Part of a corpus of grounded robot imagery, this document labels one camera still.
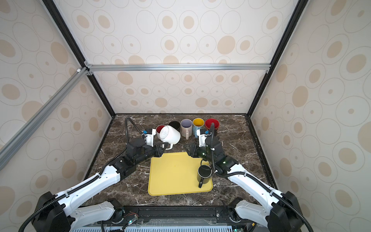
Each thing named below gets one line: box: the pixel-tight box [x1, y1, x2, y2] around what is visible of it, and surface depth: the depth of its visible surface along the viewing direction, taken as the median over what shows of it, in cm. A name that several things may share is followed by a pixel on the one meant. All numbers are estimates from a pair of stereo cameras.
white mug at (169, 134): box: [159, 124, 181, 151], surface depth 77 cm
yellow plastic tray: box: [147, 151, 214, 197], surface depth 91 cm
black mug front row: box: [197, 164, 213, 189], surface depth 80 cm
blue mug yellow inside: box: [192, 117, 205, 139], surface depth 102 cm
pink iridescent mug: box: [180, 118, 193, 141], surface depth 101 cm
